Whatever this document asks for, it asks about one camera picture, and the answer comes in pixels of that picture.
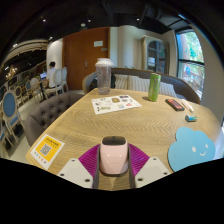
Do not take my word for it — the striped cushion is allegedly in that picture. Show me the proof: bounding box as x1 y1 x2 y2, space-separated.
159 81 178 98
128 75 151 93
114 74 131 90

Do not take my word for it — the yellow code sticker card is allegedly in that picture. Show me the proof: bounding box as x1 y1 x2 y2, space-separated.
29 133 66 171

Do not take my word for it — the group of blue chairs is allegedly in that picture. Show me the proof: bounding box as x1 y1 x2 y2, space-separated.
0 77 44 148

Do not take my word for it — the brown wooden door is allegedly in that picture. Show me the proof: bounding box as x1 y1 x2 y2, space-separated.
62 27 111 91

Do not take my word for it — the black and red flat box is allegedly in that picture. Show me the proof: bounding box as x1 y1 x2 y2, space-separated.
165 98 185 112

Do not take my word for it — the printed paper sheet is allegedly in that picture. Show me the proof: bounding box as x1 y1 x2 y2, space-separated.
90 94 143 115

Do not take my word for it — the small teal pack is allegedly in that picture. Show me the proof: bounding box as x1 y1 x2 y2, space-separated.
184 114 198 123

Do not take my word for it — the brown curved sofa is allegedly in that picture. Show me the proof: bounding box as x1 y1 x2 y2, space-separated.
81 67 202 105

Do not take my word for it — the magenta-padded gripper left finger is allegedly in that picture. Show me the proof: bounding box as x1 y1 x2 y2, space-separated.
57 143 101 190

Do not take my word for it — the black backpack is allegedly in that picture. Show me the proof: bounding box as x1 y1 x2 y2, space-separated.
89 73 117 90

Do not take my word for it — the person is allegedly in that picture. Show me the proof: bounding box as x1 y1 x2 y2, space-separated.
46 61 58 89

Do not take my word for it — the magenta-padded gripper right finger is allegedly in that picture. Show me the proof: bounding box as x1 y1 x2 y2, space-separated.
127 143 172 189

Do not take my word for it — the clear shaker bottle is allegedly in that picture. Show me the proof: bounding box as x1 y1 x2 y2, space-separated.
94 58 114 96

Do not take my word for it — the blue cloud-shaped mouse pad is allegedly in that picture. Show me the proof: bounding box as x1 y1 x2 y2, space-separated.
167 126 216 173

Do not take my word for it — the white dining chair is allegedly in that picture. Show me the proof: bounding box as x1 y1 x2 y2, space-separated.
53 68 64 96
60 67 69 93

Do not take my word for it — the grey tufted armchair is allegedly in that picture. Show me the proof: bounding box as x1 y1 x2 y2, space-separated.
24 91 84 148

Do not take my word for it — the green drink can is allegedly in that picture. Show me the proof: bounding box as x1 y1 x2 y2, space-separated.
147 72 162 102

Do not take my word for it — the arched glass-door cabinet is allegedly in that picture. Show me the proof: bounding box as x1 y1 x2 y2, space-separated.
141 34 169 75

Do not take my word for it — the pink computer mouse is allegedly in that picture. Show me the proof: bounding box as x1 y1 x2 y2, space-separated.
98 135 130 177

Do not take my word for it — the cream plastic packet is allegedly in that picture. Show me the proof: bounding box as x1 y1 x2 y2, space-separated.
179 98 195 113

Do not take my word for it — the black framed window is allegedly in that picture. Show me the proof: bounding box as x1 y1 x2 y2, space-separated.
175 29 206 99

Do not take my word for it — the chandelier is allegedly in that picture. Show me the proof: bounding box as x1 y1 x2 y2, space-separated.
4 65 18 80

